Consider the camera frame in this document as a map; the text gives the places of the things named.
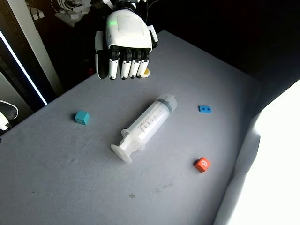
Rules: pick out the large clear plastic syringe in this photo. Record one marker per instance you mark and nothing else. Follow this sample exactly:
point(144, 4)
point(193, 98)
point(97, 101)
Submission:
point(150, 119)

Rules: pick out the teal cube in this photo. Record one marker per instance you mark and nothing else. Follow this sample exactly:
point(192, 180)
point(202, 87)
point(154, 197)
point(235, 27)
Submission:
point(82, 117)

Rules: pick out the white light strip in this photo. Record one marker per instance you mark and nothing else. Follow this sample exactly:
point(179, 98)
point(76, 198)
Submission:
point(23, 68)

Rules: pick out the blue flat two-hole block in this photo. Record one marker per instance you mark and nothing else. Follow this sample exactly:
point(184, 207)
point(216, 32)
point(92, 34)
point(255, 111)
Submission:
point(204, 109)

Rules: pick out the grey table cloth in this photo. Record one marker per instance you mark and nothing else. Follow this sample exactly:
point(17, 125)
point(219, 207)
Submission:
point(93, 175)

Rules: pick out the red number cube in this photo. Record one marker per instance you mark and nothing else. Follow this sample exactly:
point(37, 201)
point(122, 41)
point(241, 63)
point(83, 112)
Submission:
point(202, 164)

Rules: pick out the white backdrop board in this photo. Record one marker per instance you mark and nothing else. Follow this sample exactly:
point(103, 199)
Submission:
point(269, 164)

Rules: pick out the white post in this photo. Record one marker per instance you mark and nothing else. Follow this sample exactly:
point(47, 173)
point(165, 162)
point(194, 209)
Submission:
point(35, 47)

